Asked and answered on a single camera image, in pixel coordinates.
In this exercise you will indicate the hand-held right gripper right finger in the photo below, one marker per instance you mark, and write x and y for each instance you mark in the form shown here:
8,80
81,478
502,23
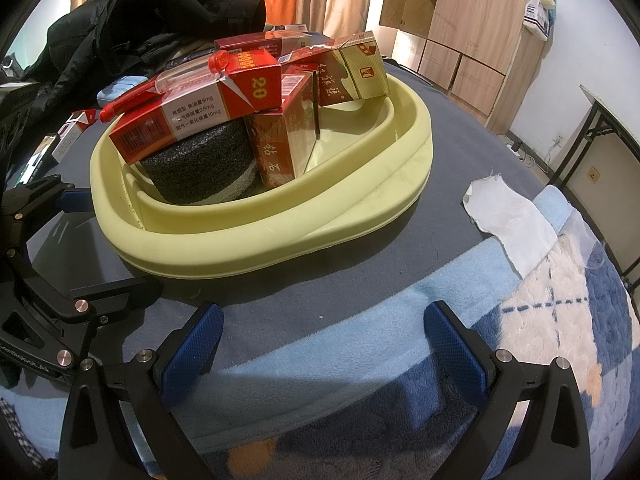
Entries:
455,355

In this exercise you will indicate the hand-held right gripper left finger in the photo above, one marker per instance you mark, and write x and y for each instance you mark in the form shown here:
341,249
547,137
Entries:
192,355

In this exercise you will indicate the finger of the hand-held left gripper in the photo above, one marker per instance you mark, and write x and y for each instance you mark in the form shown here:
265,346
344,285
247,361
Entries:
77,200
125,295

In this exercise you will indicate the yellow plastic basin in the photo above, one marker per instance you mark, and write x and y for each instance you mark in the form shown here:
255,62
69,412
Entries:
250,245

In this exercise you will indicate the black foam disc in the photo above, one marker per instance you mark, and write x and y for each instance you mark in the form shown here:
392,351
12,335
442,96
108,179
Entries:
200,165

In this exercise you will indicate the red lighter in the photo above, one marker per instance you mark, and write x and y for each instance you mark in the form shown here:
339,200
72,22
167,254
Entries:
175,77

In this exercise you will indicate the dark red cigarette box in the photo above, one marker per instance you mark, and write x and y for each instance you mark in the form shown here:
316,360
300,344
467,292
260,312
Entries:
280,140

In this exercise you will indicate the gold white cigarette box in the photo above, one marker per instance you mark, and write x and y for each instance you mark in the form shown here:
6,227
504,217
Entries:
340,80

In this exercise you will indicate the red white cigarette pack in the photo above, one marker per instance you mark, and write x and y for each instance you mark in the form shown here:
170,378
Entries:
75,125

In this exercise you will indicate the checked cloth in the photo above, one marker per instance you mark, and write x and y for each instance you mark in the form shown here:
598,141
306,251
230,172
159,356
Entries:
20,435

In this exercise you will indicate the blue white checked blanket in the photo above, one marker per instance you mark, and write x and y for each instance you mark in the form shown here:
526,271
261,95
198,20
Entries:
350,340

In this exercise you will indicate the light blue plastic case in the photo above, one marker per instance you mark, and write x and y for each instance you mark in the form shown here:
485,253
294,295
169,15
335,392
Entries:
120,87

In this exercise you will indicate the white cloth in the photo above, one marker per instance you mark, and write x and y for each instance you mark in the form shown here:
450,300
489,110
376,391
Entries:
505,220

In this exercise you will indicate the black jacket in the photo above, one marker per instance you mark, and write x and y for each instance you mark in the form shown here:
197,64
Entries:
125,20

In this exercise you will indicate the white power strip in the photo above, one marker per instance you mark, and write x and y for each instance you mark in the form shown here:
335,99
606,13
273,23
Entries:
515,148

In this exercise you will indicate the black folding table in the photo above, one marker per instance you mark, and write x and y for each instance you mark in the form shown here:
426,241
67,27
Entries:
570,152

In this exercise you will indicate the wooden wardrobe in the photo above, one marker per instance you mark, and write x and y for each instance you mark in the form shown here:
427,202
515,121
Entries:
475,20

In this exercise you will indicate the white hanging bag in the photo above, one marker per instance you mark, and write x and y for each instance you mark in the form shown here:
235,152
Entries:
540,12

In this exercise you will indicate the yellow wall plate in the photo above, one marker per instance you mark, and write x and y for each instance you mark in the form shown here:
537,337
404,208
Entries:
593,174

